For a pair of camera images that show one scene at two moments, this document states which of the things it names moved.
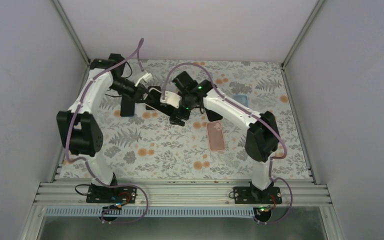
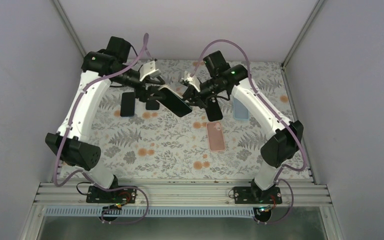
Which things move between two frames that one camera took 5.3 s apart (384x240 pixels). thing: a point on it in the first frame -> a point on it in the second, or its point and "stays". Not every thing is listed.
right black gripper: x=177 y=120 -> x=191 y=92
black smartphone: x=127 y=108 stays
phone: x=215 y=136 stays
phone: x=212 y=116 stays
